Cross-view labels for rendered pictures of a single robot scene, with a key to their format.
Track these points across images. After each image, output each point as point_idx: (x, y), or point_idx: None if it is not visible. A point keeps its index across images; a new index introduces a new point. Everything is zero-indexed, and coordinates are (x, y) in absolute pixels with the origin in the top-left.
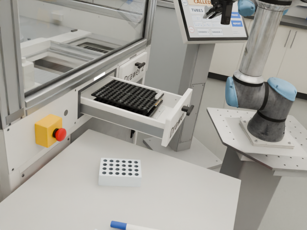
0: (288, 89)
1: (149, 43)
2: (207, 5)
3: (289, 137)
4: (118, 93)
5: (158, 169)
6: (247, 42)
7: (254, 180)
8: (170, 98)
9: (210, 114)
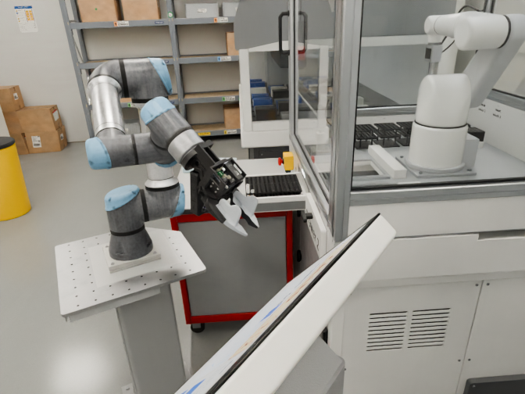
0: (119, 187)
1: (330, 231)
2: (251, 195)
3: (97, 264)
4: (280, 180)
5: None
6: None
7: None
8: None
9: (198, 259)
